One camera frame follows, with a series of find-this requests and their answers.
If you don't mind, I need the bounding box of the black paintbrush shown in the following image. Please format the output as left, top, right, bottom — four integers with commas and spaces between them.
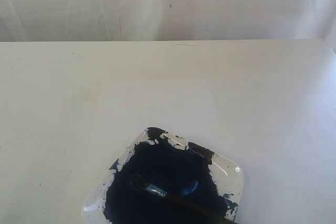
130, 175, 235, 223

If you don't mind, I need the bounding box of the white paper sheet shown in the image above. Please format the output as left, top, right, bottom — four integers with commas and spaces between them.
94, 80, 224, 153

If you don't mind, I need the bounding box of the white square paint dish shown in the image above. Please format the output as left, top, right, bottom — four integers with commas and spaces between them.
81, 127, 244, 223

